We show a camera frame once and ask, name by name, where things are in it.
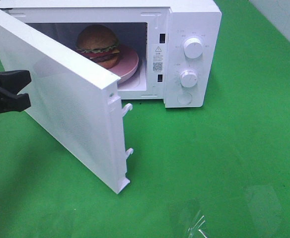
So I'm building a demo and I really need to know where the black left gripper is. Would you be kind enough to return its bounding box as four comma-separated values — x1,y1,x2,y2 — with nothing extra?
0,70,31,114

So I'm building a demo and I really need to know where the white microwave door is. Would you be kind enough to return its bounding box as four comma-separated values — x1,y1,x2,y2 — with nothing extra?
0,10,133,193

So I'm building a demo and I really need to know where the burger with lettuce and tomato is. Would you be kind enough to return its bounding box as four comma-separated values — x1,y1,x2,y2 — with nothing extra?
75,24,120,69

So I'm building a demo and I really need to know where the pink round plate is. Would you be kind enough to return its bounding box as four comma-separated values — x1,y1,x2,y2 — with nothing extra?
109,44,139,84

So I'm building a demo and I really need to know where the round white door release button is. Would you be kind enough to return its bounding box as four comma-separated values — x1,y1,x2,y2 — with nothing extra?
177,93,192,105

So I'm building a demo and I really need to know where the warning label with QR code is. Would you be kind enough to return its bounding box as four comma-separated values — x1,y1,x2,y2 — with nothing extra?
150,44,165,74

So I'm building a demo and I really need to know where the white microwave oven body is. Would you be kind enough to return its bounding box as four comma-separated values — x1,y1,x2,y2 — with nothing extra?
0,0,221,108

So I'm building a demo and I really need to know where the lower white microwave knob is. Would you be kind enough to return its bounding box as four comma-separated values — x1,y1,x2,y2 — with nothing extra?
180,70,198,88

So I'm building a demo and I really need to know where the white microwave knob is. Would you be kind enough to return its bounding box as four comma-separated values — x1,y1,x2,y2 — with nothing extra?
183,37,203,59
180,70,198,88

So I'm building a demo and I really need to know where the upper white microwave knob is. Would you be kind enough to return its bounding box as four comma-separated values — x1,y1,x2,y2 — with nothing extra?
183,37,203,59

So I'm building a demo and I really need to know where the clear tape strip on table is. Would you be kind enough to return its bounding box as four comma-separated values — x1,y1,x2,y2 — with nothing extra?
186,210,208,238

